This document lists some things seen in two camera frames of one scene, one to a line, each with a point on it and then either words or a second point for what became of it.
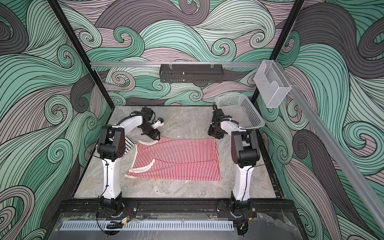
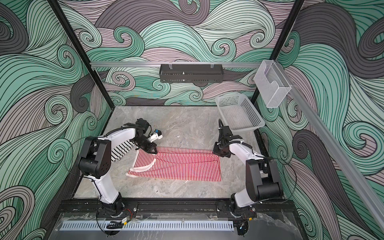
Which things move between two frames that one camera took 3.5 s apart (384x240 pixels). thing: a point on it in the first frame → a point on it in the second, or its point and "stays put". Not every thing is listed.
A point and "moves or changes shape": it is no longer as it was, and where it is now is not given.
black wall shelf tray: (191, 73) stays put
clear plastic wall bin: (272, 83) stays put
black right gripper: (210, 132) → (216, 150)
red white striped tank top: (182, 158) moves or changes shape
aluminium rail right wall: (343, 157) stays put
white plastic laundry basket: (240, 109) stays put
